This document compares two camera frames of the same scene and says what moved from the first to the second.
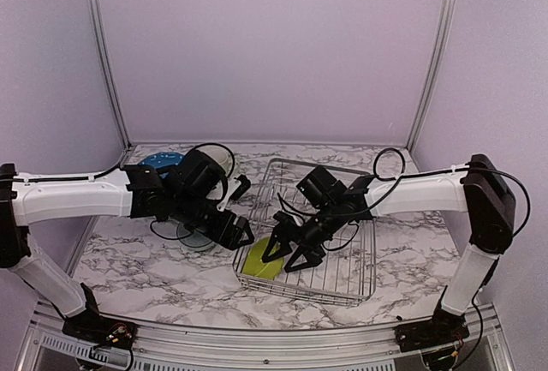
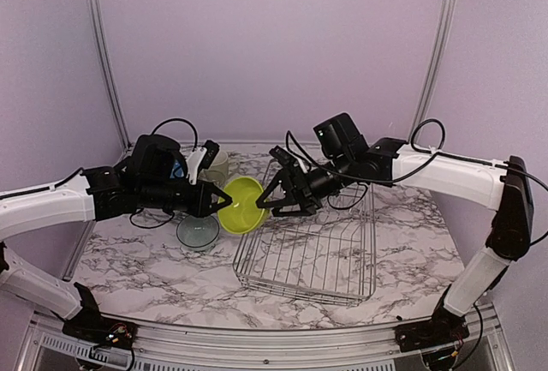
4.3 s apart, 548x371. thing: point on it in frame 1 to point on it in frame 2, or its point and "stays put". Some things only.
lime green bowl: (253, 265) to (242, 215)
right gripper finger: (277, 246) to (270, 189)
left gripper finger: (243, 224) to (217, 191)
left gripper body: (217, 232) to (194, 206)
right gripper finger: (310, 256) to (279, 205)
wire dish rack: (347, 272) stays put
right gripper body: (315, 233) to (312, 198)
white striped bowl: (193, 240) stays put
